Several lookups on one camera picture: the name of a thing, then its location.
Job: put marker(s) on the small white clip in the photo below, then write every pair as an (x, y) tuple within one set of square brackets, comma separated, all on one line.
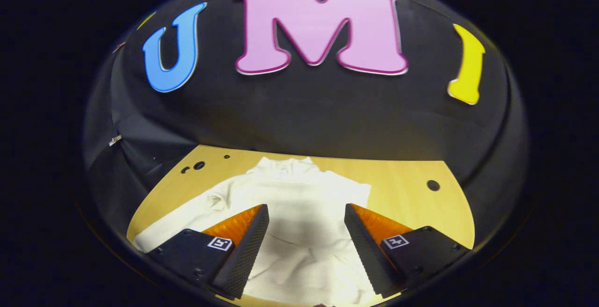
[(114, 140)]

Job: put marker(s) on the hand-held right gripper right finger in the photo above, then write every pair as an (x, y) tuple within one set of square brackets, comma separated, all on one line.
[(365, 255)]

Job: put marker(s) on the small red clip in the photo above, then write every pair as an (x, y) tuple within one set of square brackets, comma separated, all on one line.
[(119, 47)]

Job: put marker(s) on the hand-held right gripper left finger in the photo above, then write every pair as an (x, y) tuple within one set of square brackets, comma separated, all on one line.
[(243, 258)]

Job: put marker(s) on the white garment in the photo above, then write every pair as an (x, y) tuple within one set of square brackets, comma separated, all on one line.
[(304, 194)]

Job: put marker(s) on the black backdrop cloth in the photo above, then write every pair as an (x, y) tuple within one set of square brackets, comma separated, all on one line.
[(304, 110)]

